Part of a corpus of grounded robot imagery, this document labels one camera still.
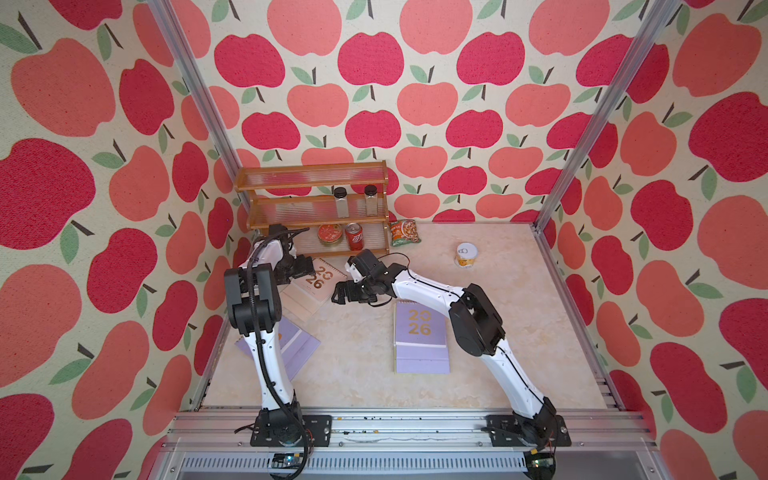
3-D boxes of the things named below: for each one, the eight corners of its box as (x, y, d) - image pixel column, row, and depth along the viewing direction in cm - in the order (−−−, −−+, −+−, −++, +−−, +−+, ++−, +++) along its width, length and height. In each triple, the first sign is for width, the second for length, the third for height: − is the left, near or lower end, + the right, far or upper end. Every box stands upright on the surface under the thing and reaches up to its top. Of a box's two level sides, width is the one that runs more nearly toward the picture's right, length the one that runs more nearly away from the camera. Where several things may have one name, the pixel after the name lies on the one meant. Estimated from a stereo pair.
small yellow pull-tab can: (455, 268, 110) (459, 258, 105) (452, 253, 115) (455, 242, 110) (476, 268, 110) (480, 258, 105) (472, 253, 115) (476, 242, 110)
